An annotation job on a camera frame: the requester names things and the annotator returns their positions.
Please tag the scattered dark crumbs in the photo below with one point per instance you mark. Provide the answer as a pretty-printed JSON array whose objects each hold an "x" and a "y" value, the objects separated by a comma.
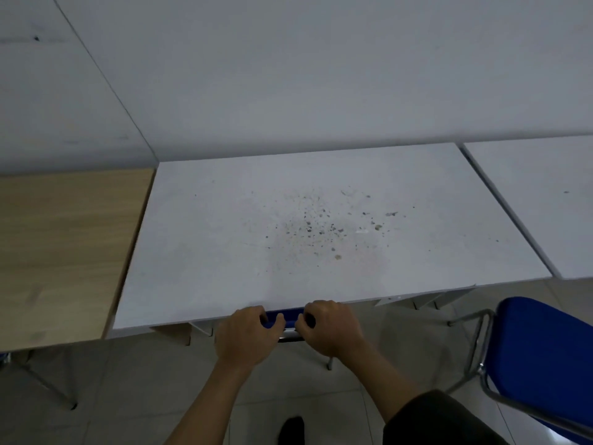
[{"x": 319, "y": 224}]

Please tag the blue chair with metal frame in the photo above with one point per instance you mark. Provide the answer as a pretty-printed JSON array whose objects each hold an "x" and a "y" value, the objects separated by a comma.
[
  {"x": 288, "y": 316},
  {"x": 542, "y": 356}
]

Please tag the white table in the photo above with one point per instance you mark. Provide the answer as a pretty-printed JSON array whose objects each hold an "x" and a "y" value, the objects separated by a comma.
[
  {"x": 542, "y": 203},
  {"x": 222, "y": 254}
]

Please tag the wooden table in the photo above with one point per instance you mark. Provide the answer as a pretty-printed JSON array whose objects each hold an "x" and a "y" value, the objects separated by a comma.
[{"x": 60, "y": 254}]

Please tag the person's right forearm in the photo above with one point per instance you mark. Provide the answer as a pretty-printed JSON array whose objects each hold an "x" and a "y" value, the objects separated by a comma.
[{"x": 377, "y": 377}]

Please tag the person's left hand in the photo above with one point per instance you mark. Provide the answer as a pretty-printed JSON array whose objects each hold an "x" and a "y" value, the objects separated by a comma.
[{"x": 243, "y": 338}]

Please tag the person's right hand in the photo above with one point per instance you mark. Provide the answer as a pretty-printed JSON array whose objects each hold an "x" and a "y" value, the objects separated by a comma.
[{"x": 331, "y": 329}]

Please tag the person's dark sleeve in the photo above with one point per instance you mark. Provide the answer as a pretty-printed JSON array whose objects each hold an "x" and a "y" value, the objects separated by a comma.
[{"x": 440, "y": 421}]

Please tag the person's black shoe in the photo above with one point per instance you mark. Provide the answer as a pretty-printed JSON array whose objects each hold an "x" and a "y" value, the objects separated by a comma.
[{"x": 291, "y": 431}]

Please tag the person's right thumb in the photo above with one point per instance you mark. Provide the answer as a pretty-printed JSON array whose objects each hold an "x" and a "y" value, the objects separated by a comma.
[{"x": 304, "y": 323}]

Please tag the person's left thumb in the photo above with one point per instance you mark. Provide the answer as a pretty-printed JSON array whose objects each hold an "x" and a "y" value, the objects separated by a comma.
[{"x": 277, "y": 325}]

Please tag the person's left forearm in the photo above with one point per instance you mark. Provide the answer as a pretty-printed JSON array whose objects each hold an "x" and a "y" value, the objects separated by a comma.
[{"x": 211, "y": 403}]

